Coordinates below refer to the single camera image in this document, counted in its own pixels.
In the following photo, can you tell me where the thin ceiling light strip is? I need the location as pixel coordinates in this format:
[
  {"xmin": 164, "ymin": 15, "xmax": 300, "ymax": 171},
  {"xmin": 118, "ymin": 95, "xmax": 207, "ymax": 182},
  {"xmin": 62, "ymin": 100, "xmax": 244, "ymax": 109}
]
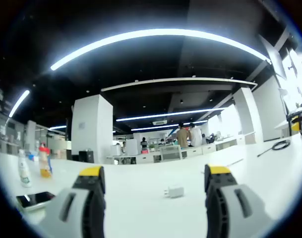
[{"xmin": 116, "ymin": 108, "xmax": 225, "ymax": 122}]

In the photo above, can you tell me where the black Type-C cable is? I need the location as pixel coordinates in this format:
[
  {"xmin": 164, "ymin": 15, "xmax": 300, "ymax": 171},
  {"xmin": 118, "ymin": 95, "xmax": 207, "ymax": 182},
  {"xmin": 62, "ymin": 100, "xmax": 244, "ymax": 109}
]
[{"xmin": 257, "ymin": 139, "xmax": 292, "ymax": 158}]

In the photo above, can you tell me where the white desk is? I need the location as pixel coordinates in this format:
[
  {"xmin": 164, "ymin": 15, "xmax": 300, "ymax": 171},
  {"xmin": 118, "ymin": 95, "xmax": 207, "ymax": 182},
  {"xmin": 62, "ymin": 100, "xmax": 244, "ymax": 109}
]
[{"xmin": 0, "ymin": 133, "xmax": 302, "ymax": 238}]

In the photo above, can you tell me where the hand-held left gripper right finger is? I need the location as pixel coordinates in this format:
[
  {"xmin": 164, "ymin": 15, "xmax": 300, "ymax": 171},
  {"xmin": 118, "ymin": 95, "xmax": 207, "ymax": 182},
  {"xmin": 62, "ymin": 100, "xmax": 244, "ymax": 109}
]
[{"xmin": 204, "ymin": 163, "xmax": 273, "ymax": 238}]

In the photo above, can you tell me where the white plastic bottle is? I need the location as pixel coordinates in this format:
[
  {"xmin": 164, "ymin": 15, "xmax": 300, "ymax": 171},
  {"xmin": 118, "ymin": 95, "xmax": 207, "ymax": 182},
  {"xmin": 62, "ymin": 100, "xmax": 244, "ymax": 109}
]
[{"xmin": 17, "ymin": 149, "xmax": 33, "ymax": 188}]

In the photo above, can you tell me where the black box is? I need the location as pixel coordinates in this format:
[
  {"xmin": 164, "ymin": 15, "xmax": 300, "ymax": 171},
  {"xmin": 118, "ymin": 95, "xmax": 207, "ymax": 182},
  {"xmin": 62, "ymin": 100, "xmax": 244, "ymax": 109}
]
[{"xmin": 78, "ymin": 150, "xmax": 95, "ymax": 164}]

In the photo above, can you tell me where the white charger adapter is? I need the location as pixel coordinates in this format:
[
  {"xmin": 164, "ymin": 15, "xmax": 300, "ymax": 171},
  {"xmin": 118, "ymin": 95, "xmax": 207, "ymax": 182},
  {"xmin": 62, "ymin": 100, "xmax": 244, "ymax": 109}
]
[{"xmin": 163, "ymin": 183, "xmax": 185, "ymax": 199}]

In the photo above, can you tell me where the smartphone with dark screen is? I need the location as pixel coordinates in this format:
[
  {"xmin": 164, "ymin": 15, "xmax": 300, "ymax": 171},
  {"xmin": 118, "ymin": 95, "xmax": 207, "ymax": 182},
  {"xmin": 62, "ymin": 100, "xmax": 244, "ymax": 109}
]
[{"xmin": 16, "ymin": 191, "xmax": 56, "ymax": 212}]

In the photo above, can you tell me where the dark flat panel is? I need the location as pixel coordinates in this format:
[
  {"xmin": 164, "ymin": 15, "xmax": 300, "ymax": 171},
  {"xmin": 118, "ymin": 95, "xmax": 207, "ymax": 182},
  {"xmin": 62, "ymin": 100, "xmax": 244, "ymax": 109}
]
[{"xmin": 258, "ymin": 34, "xmax": 288, "ymax": 80}]

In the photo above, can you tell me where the short ceiling light strip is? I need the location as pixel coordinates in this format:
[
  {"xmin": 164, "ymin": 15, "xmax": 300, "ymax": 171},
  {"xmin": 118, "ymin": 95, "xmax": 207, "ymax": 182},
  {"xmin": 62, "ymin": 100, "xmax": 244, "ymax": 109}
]
[{"xmin": 8, "ymin": 89, "xmax": 30, "ymax": 119}]

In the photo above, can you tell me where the white mesh office chair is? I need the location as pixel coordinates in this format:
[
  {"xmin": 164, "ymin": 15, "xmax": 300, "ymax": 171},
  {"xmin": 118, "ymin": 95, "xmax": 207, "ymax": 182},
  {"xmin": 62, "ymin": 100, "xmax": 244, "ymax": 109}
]
[{"xmin": 160, "ymin": 145, "xmax": 183, "ymax": 162}]

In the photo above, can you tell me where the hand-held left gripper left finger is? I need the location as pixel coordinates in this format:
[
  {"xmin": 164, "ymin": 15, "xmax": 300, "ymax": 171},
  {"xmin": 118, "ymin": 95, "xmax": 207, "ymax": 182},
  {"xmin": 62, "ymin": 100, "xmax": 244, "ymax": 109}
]
[{"xmin": 39, "ymin": 166, "xmax": 107, "ymax": 238}]

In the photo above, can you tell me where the orange drink bottle red cap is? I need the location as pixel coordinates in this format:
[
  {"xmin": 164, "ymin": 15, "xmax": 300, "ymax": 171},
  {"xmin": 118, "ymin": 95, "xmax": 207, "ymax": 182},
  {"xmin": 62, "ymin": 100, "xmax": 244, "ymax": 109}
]
[{"xmin": 39, "ymin": 142, "xmax": 53, "ymax": 179}]

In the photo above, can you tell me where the long curved ceiling light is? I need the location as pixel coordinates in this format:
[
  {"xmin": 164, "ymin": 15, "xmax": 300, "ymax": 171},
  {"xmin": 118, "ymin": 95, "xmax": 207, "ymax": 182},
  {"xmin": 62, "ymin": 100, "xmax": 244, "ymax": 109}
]
[{"xmin": 50, "ymin": 28, "xmax": 272, "ymax": 71}]

